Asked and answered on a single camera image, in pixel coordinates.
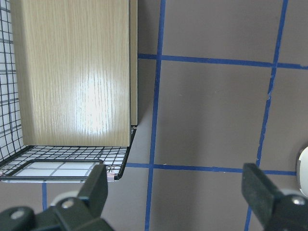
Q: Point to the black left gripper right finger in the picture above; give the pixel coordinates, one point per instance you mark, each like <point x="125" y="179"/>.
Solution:
<point x="274" y="209"/>

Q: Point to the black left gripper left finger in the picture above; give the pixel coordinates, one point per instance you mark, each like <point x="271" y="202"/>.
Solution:
<point x="80" y="213"/>

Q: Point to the white toaster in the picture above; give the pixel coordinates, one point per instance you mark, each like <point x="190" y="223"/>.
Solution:
<point x="302" y="170"/>

